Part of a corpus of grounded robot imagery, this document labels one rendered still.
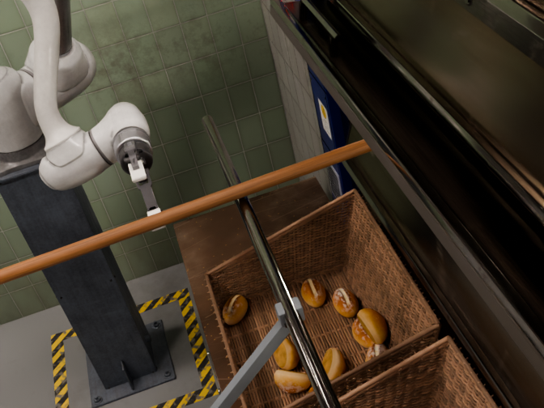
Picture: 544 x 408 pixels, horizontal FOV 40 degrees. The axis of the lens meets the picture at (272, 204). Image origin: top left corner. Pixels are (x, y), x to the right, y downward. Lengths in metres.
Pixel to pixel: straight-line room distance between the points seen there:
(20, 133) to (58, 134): 0.40
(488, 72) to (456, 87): 0.09
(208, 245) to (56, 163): 0.73
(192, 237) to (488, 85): 1.53
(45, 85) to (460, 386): 1.17
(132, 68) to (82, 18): 0.25
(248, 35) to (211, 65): 0.18
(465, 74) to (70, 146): 1.03
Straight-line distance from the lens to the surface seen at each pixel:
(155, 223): 1.58
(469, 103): 1.20
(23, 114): 2.28
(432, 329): 1.71
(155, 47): 2.79
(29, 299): 3.36
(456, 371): 1.69
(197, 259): 2.42
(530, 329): 0.93
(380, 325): 1.95
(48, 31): 1.88
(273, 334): 1.39
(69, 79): 2.33
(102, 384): 2.98
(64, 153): 1.89
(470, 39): 1.21
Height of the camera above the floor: 2.14
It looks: 38 degrees down
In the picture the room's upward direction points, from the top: 14 degrees counter-clockwise
